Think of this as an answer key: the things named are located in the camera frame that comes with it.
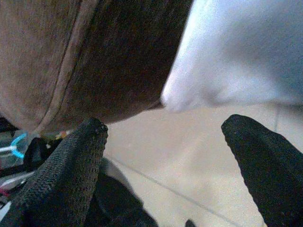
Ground brown velvet round sofa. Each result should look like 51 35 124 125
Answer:
0 0 194 133

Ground grey square pillow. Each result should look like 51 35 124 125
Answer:
160 0 303 113

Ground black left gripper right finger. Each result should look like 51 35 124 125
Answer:
221 114 303 227

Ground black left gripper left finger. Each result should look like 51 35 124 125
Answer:
0 117 109 227

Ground light blue plastic stool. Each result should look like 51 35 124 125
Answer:
10 132 28 159

